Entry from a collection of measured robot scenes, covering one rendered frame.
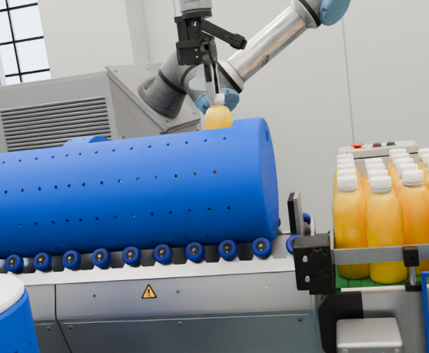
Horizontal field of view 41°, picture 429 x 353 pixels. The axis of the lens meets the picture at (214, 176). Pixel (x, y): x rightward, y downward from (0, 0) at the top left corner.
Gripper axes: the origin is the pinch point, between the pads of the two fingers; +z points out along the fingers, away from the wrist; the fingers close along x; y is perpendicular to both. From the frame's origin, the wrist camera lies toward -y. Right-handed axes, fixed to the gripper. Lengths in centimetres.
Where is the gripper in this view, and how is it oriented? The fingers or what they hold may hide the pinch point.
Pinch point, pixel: (216, 97)
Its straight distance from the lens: 138.5
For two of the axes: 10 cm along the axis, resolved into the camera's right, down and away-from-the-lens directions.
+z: 1.2, 9.8, 1.8
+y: -9.7, 0.8, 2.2
